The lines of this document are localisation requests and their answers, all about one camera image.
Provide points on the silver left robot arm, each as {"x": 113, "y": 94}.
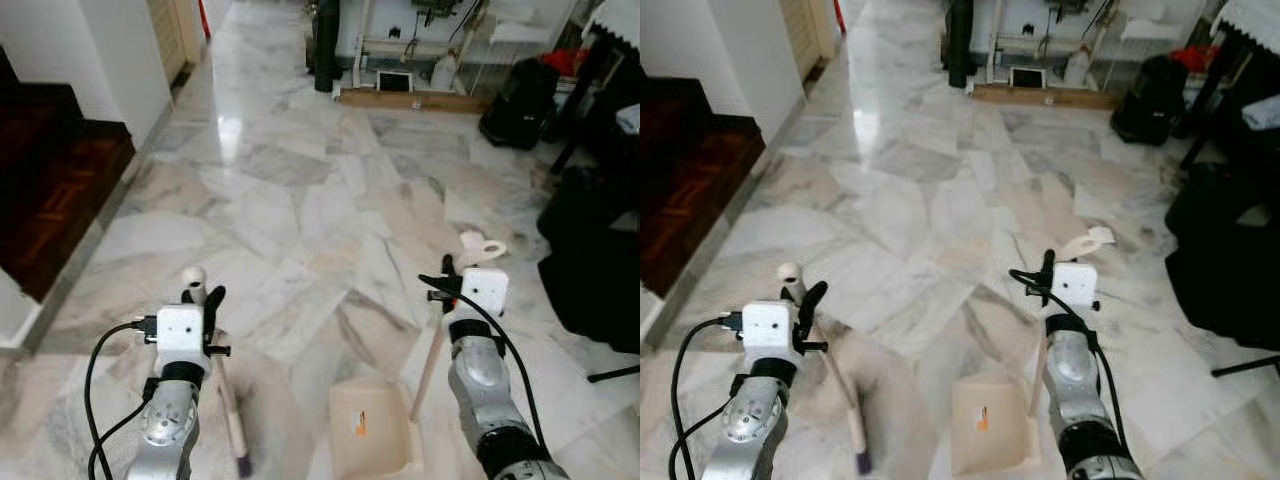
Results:
{"x": 750, "y": 425}
{"x": 170, "y": 422}

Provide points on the black metal floor leg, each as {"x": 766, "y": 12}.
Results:
{"x": 1245, "y": 367}
{"x": 615, "y": 373}

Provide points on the black chair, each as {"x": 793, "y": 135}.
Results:
{"x": 590, "y": 270}
{"x": 1225, "y": 265}

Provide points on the dark wooden staircase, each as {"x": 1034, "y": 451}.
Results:
{"x": 60, "y": 190}
{"x": 700, "y": 180}

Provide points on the wooden plank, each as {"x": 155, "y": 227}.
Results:
{"x": 1045, "y": 96}
{"x": 415, "y": 100}

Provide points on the black backpack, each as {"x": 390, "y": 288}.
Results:
{"x": 1150, "y": 100}
{"x": 520, "y": 105}

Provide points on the small white-framed tablet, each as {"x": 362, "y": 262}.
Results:
{"x": 394, "y": 82}
{"x": 1028, "y": 77}

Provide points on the white plastic jug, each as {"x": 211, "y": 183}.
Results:
{"x": 444, "y": 75}
{"x": 1077, "y": 70}

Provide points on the white metal rack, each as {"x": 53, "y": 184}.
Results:
{"x": 400, "y": 42}
{"x": 1032, "y": 38}

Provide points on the pale folded cloth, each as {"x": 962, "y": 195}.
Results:
{"x": 1260, "y": 112}
{"x": 629, "y": 118}

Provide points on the red cloth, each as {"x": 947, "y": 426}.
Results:
{"x": 1195, "y": 58}
{"x": 565, "y": 62}

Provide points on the beige louvered door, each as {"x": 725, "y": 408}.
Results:
{"x": 808, "y": 30}
{"x": 172, "y": 35}

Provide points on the white lace tablecloth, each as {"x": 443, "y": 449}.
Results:
{"x": 615, "y": 20}
{"x": 1248, "y": 18}

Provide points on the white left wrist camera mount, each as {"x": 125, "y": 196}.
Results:
{"x": 182, "y": 328}
{"x": 768, "y": 325}

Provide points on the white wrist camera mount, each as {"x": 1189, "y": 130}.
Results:
{"x": 768, "y": 325}
{"x": 487, "y": 290}
{"x": 182, "y": 328}
{"x": 1075, "y": 285}

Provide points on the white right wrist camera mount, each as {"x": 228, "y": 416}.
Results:
{"x": 1075, "y": 285}
{"x": 487, "y": 290}

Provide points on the black table frame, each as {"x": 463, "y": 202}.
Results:
{"x": 585, "y": 90}
{"x": 1215, "y": 85}

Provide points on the red metal frame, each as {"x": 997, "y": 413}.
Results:
{"x": 205, "y": 18}
{"x": 839, "y": 14}

